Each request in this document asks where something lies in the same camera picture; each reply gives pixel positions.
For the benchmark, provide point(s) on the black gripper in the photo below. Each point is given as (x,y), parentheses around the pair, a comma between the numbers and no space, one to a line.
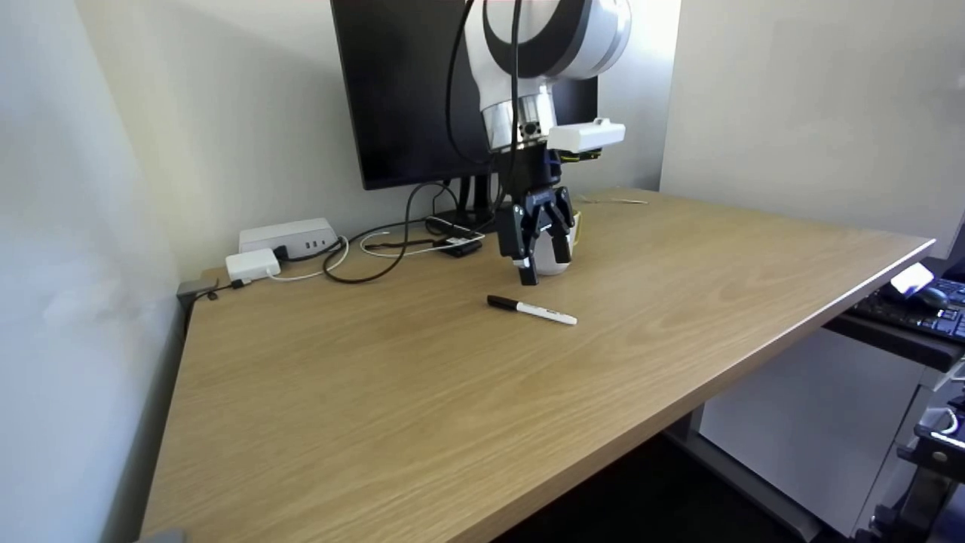
(530,176)

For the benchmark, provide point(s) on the white marker with black cap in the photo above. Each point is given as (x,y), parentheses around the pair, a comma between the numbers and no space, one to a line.
(539,314)

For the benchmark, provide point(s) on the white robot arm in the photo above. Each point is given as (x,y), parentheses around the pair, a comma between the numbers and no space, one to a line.
(593,39)

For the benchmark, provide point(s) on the yellow and white mug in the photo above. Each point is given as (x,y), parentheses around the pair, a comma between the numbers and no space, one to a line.
(557,260)

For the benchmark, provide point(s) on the black monitor stand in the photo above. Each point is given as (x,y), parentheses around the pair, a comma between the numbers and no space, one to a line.
(479,198)

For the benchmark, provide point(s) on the small black hub box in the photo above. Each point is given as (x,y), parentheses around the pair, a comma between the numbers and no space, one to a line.
(459,247)

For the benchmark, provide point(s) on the black computer monitor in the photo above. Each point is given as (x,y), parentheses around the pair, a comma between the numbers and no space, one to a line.
(403,92)

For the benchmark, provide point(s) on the white power strip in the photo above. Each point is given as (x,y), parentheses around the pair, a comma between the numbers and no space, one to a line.
(288,237)

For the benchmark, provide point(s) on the white power adapter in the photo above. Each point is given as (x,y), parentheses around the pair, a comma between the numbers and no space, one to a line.
(251,267)

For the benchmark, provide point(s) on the black shelf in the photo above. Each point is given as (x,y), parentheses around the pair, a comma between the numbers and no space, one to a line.
(894,339)

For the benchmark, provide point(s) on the small white box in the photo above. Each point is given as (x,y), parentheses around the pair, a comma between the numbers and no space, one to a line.
(912,279)

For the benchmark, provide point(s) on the dark computer mouse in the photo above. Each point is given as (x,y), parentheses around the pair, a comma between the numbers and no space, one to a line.
(934,296)

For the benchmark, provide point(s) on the white partition panel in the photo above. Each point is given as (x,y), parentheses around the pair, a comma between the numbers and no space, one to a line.
(70,303)

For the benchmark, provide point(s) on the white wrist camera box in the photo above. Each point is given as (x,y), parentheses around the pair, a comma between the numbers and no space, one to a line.
(586,137)

